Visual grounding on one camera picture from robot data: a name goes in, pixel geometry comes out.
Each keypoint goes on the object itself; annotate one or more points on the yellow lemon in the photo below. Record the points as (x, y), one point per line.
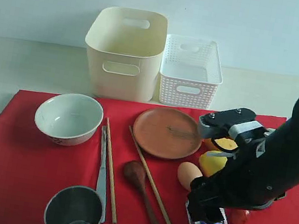
(211, 162)

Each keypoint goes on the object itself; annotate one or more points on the white ceramic bowl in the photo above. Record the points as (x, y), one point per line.
(69, 119)

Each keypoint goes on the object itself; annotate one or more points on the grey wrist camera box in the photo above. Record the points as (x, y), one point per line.
(239, 124)

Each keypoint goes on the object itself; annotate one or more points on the white perforated plastic basket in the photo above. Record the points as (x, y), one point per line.
(190, 72)

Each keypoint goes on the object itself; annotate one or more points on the right wooden chopstick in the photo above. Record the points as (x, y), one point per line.
(151, 181)

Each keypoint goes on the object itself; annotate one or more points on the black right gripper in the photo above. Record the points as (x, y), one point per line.
(254, 175)

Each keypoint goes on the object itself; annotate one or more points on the brown round plate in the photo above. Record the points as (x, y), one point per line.
(167, 133)

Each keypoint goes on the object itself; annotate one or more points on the metal table knife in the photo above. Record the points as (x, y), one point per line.
(101, 180)

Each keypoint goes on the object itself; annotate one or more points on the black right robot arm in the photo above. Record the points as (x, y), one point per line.
(290, 127)

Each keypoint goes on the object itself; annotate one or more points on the wooden chopstick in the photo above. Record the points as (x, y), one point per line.
(151, 181)
(111, 174)

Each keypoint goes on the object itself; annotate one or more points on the left wooden chopstick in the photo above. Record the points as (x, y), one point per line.
(111, 174)

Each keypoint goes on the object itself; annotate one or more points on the cream plastic storage bin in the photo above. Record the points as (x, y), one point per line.
(124, 50)

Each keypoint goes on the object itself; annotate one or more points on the yellow cheese wedge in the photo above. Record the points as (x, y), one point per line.
(225, 143)

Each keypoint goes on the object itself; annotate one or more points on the dark wooden spoon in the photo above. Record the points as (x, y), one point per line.
(135, 173)

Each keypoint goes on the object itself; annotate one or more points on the brown egg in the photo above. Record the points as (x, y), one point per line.
(186, 173)

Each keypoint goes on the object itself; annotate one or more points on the red sausage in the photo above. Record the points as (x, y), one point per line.
(238, 216)

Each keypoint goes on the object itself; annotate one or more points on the stainless steel cup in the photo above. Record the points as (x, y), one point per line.
(74, 205)

